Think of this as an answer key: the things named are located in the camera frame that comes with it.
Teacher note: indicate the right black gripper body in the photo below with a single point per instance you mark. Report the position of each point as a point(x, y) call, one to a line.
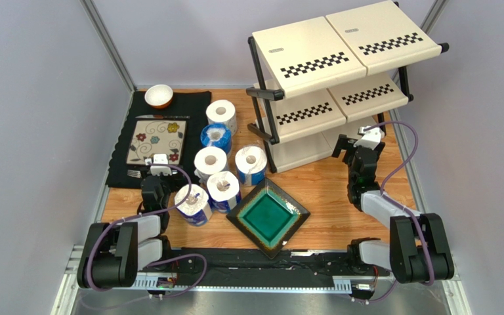
point(351, 145)

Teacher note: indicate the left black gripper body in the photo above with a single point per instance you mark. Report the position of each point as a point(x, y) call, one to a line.
point(166, 183)

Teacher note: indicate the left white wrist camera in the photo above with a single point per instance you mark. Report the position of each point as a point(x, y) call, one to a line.
point(158, 165)

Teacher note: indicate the blue paper roll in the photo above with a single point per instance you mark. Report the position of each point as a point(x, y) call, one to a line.
point(217, 135)

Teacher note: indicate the black fabric placemat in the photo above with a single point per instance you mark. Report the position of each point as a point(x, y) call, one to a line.
point(192, 105)

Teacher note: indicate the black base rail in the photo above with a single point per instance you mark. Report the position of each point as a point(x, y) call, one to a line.
point(290, 271)

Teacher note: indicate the dotted white paper roll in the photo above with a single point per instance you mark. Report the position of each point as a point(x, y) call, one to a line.
point(209, 161)

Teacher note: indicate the floral square plate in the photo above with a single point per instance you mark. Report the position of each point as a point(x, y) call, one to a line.
point(156, 136)

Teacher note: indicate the knife with dark handle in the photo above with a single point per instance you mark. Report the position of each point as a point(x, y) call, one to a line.
point(167, 117)

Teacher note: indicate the white and orange bowl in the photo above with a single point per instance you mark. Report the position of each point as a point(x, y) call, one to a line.
point(159, 96)

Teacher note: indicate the Tempo paper roll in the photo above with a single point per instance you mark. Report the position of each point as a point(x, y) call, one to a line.
point(224, 190)

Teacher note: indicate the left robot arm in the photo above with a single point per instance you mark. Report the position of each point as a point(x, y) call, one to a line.
point(114, 253)

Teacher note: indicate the green square glazed plate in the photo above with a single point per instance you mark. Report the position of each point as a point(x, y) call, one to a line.
point(269, 217)

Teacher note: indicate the blue banded wrapped roll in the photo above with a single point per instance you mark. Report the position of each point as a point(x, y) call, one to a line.
point(251, 164)

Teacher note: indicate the plain white paper roll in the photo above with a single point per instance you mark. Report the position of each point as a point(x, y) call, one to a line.
point(224, 112)

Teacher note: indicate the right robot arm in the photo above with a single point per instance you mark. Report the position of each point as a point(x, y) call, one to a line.
point(418, 250)

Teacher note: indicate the cream three-tier shelf rack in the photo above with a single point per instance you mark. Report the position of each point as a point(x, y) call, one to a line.
point(331, 75)

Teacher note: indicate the dark blue roll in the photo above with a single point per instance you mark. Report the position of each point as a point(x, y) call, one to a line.
point(193, 204)

